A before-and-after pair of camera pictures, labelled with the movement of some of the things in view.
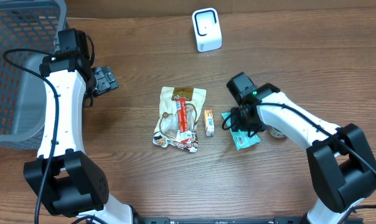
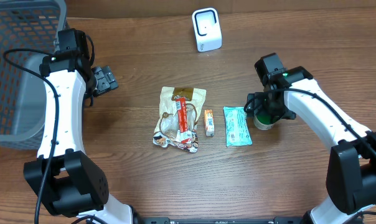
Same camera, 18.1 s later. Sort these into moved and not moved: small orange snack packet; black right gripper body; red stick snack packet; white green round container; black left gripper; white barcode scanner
Moved: black right gripper body; white green round container
Not moved: white barcode scanner; small orange snack packet; red stick snack packet; black left gripper
